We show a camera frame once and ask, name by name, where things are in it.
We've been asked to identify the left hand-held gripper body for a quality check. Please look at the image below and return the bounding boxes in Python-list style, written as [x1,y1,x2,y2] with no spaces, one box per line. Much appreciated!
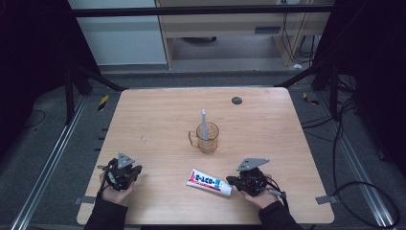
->
[101,151,139,192]

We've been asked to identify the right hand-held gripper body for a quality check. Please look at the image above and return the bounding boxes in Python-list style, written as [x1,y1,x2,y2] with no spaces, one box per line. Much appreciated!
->
[234,157,271,196]

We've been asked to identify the white toothpaste tube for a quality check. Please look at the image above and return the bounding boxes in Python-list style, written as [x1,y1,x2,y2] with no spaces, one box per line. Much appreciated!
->
[186,168,234,196]

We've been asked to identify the clear glass mug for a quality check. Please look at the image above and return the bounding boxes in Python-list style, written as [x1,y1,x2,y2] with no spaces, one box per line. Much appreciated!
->
[188,122,220,154]

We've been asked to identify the grey toothbrush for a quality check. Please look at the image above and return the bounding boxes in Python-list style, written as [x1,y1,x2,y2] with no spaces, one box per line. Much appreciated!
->
[199,108,210,141]

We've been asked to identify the person's left hand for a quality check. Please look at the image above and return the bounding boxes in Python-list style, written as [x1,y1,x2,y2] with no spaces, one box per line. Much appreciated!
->
[99,172,136,206]

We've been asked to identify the person's right hand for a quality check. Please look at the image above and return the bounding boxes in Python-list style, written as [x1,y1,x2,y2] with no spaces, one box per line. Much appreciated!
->
[244,173,282,210]

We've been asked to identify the grey tape piece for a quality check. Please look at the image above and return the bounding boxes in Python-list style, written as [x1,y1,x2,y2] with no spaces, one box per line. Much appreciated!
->
[315,195,339,206]
[74,195,97,206]

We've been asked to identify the black metal stand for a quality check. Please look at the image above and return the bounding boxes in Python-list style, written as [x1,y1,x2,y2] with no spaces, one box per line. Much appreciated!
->
[275,59,341,120]
[62,63,128,127]

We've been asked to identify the white cabinet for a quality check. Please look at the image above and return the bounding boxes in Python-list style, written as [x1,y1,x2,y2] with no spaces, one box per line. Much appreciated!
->
[67,0,168,67]

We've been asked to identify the wooden background desk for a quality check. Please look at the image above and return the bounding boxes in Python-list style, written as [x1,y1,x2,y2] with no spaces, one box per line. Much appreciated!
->
[155,0,335,70]

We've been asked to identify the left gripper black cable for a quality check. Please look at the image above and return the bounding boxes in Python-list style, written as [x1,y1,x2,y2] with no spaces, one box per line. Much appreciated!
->
[97,163,112,199]

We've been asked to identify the right gripper cable with plug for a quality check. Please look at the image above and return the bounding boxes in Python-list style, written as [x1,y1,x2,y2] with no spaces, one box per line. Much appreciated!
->
[263,176,290,213]

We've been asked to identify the aluminium floor rail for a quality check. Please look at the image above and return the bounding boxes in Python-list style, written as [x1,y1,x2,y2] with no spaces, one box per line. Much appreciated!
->
[9,95,88,230]
[314,91,396,229]

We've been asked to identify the thick black floor cable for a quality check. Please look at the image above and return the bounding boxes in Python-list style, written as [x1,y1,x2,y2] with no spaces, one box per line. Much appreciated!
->
[330,98,401,230]

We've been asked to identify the thin black floor cable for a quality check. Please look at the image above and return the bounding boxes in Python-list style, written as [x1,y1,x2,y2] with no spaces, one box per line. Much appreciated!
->
[21,109,47,130]

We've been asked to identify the hanging black desk cables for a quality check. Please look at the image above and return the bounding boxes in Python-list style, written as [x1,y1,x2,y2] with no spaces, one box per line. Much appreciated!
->
[280,0,321,67]

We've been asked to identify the black frame crossbar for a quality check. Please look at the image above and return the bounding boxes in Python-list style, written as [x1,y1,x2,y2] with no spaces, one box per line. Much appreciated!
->
[68,4,336,18]

